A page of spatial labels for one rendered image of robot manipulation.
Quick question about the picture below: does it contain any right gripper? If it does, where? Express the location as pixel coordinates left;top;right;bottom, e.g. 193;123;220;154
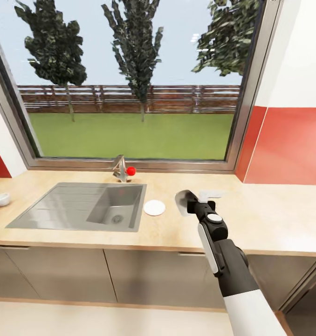
187;199;216;215

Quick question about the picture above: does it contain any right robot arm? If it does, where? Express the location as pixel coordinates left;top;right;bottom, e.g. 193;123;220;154
187;191;287;336

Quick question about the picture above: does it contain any saucer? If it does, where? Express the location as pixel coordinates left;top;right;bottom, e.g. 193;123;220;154
144;200;165;215

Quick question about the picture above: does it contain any paper coffee filter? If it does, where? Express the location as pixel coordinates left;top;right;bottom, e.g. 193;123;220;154
175;189;198;217

